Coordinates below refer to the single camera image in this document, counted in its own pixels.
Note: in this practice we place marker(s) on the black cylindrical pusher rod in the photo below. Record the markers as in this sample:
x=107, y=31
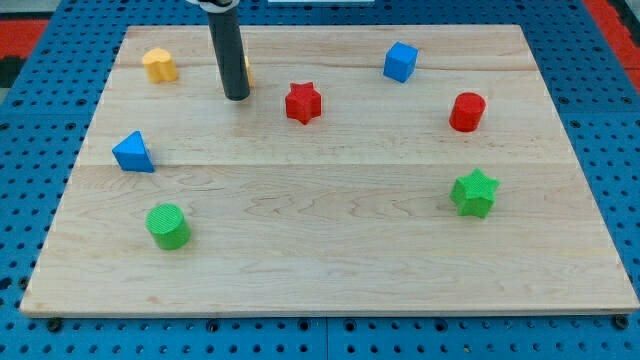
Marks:
x=227, y=41

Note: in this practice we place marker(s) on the blue triangle block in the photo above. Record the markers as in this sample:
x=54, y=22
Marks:
x=132, y=154

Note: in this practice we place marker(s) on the blue cube block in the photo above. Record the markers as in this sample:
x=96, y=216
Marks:
x=400, y=62

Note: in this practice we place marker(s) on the yellow block behind rod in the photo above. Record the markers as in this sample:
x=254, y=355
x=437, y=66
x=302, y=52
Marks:
x=249, y=72

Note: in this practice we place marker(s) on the yellow heart block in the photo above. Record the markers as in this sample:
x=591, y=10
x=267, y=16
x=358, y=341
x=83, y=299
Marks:
x=159, y=66

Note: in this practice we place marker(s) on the red star block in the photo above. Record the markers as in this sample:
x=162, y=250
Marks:
x=303, y=102

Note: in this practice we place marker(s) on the green cylinder block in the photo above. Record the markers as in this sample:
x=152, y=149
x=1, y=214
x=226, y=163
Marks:
x=168, y=226

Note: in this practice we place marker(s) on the wooden board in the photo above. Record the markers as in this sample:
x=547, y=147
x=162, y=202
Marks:
x=347, y=216

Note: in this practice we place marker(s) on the red cylinder block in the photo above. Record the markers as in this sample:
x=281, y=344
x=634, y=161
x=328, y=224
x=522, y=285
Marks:
x=467, y=112

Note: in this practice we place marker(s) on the green star block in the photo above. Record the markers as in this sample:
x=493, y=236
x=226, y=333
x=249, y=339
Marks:
x=474, y=194

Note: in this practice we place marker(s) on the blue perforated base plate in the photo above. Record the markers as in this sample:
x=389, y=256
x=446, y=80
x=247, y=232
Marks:
x=46, y=113

